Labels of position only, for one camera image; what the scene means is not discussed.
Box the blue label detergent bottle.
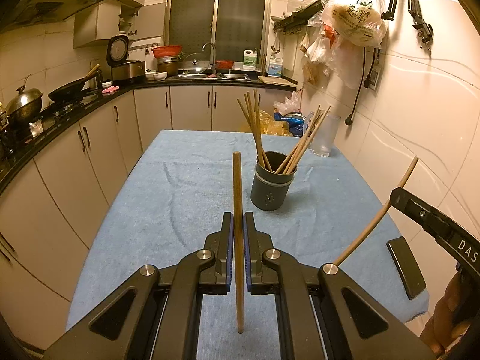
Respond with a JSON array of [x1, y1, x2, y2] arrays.
[[268, 55, 283, 77]]

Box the steel pot with lid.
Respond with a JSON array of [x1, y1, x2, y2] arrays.
[[7, 76, 43, 125]]

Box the kitchen window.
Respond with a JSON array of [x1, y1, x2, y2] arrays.
[[165, 0, 271, 71]]

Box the person's right hand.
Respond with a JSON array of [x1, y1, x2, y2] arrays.
[[420, 270, 479, 359]]

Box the black range hood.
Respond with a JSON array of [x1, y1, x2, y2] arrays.
[[1, 0, 103, 33]]

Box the red basin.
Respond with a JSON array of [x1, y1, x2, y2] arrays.
[[152, 46, 182, 59]]

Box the wooden cutting board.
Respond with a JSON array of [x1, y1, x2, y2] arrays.
[[258, 76, 296, 87]]

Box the yellow plastic bag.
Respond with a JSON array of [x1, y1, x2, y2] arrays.
[[259, 110, 293, 137]]

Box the wooden chopstick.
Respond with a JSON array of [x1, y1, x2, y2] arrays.
[[252, 89, 266, 169], [244, 92, 260, 162], [275, 106, 321, 175], [254, 89, 271, 170], [279, 109, 326, 175], [233, 151, 245, 334], [286, 115, 321, 174], [285, 104, 333, 175], [238, 93, 272, 171], [334, 156, 419, 266]]

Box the black utensil holder cup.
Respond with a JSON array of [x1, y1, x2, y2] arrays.
[[250, 151, 297, 211]]

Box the hanging plastic bags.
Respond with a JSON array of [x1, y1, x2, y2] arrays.
[[301, 0, 388, 89]]

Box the black wok pan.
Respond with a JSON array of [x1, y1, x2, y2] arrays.
[[48, 64, 100, 103]]

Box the blue plastic bag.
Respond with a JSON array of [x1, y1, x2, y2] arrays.
[[273, 112, 312, 137]]

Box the green detergent bottle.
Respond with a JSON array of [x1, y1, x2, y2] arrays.
[[242, 48, 260, 71]]

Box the kitchen faucet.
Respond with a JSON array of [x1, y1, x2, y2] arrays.
[[202, 41, 217, 75]]

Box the rice cooker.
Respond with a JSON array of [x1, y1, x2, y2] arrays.
[[106, 33, 146, 85]]

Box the black power cable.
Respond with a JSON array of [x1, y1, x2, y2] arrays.
[[343, 46, 380, 126]]

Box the red bowl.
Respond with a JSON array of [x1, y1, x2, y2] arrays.
[[216, 60, 234, 70]]

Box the blue towel table cover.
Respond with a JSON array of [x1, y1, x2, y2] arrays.
[[66, 128, 431, 360]]

